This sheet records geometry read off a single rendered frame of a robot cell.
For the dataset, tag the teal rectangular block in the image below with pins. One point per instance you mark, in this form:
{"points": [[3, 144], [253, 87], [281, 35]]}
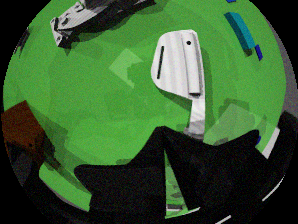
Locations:
{"points": [[240, 29]]}

